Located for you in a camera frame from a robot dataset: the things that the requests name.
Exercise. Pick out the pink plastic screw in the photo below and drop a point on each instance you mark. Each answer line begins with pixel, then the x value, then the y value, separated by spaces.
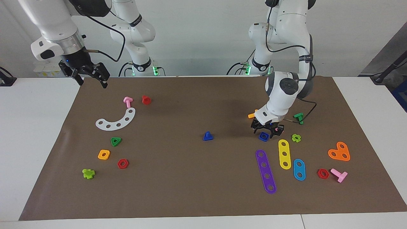
pixel 341 175
pixel 128 102

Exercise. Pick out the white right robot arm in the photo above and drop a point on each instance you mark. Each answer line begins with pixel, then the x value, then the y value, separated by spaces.
pixel 54 22

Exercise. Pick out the green cross-shaped plastic nut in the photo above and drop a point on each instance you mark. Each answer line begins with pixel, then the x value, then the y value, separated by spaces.
pixel 293 138

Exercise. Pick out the blue triangle-head plastic screw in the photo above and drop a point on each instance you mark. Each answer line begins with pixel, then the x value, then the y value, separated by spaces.
pixel 208 137

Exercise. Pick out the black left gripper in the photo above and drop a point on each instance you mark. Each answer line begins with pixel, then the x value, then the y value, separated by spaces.
pixel 268 126

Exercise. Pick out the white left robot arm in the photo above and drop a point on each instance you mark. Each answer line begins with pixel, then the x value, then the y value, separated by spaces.
pixel 279 98

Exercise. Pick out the green triangular plastic nut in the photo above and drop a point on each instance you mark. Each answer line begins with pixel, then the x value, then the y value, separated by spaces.
pixel 119 140

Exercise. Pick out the yellow three-hole plastic plate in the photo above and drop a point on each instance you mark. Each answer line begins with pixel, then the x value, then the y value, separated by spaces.
pixel 285 148

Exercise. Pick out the purple four-hole plastic plate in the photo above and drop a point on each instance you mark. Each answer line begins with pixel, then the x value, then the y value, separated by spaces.
pixel 266 170

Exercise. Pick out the red hex-head plastic screw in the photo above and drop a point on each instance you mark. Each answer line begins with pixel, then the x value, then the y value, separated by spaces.
pixel 146 100

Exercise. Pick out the black clamp mount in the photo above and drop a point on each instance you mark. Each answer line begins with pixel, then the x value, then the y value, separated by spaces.
pixel 6 81

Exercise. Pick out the orange plastic screw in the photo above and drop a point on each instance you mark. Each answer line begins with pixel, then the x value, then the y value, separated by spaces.
pixel 251 115

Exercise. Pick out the white box with yellow marks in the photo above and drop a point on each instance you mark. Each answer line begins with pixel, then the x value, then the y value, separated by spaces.
pixel 44 71

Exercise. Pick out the blue object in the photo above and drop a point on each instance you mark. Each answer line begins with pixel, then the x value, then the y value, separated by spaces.
pixel 401 95

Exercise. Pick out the blue square plastic nut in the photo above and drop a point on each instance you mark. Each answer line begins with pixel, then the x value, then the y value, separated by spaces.
pixel 260 139

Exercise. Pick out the green plastic screw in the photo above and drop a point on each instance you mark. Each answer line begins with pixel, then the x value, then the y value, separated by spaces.
pixel 299 116

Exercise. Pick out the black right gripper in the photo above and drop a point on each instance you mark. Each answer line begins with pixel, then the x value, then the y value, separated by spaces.
pixel 76 62

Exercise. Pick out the lime cross-head plastic screw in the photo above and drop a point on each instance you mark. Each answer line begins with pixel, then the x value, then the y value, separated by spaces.
pixel 89 174

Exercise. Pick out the black stand pole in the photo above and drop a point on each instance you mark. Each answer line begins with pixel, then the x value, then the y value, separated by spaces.
pixel 380 78

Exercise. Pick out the red hexagonal plastic nut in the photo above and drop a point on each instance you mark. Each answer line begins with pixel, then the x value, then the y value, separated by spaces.
pixel 119 164
pixel 319 174

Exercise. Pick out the orange square plastic nut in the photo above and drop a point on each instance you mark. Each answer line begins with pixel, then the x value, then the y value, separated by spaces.
pixel 100 156

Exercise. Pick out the brown paper table mat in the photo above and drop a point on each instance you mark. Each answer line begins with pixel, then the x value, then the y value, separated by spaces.
pixel 190 178

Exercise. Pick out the white curved five-hole plate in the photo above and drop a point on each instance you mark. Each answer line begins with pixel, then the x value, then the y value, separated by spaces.
pixel 113 126

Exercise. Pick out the blue two-hole plastic plate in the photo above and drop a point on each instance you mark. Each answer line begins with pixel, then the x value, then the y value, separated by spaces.
pixel 299 170

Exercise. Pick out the orange heart-shaped plastic plate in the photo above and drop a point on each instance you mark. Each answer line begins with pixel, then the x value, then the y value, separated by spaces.
pixel 338 152

